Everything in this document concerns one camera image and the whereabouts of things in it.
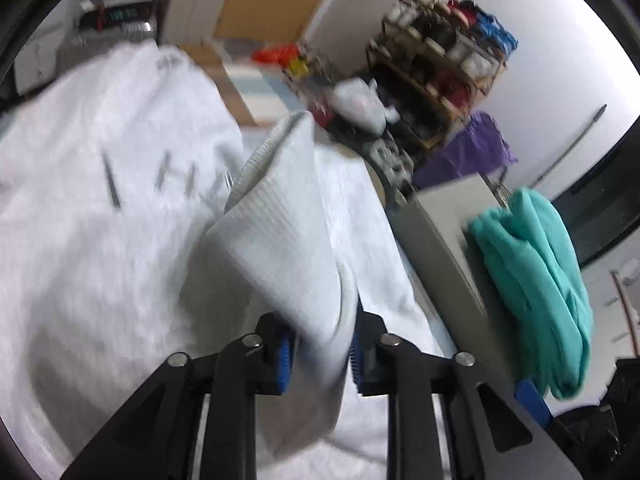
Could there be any purple cloth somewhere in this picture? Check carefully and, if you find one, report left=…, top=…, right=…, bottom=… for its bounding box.
left=410, top=110, right=521, bottom=191

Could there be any metal pole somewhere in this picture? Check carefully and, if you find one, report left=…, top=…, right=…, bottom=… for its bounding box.
left=530, top=104, right=608, bottom=186

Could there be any wooden shelf rack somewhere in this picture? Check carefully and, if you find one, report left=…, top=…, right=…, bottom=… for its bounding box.
left=365, top=0, right=518, bottom=156

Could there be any checked blanket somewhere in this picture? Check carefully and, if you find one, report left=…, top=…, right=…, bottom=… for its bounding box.
left=180, top=37, right=311, bottom=128

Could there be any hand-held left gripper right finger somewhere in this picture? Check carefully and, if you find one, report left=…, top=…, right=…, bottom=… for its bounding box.
left=350, top=302, right=583, bottom=480

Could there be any teal garment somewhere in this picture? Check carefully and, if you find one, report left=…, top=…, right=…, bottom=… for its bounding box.
left=467, top=187, right=596, bottom=401

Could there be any black glossy furniture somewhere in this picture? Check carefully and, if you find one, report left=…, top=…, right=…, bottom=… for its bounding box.
left=550, top=115, right=640, bottom=266

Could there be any red plastic bag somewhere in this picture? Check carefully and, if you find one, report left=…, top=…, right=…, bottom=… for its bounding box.
left=250, top=44, right=301, bottom=66

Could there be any blue plastic piece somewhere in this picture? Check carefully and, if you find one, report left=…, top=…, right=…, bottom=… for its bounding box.
left=512, top=377, right=556, bottom=431

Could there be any grey box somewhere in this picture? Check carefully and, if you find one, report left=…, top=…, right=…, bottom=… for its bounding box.
left=390, top=172, right=526, bottom=386

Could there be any wooden door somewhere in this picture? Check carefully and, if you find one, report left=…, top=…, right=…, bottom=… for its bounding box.
left=215, top=0, right=351, bottom=43

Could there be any white sweatshirt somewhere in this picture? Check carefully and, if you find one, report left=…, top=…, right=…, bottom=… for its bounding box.
left=0, top=42, right=451, bottom=480

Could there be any black box with display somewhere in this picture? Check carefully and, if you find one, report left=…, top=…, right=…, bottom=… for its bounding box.
left=80, top=0, right=156, bottom=31

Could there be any silver suitcase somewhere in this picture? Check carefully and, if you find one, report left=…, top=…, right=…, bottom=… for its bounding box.
left=57, top=19, right=158, bottom=61

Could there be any white wardrobe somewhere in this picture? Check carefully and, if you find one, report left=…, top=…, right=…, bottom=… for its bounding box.
left=160, top=0, right=246, bottom=46

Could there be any white plastic bag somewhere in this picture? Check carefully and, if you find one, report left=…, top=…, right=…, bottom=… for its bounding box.
left=330, top=77, right=401, bottom=133

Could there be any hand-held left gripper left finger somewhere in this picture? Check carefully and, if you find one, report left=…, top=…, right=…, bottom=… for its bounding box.
left=62, top=312, right=296, bottom=480

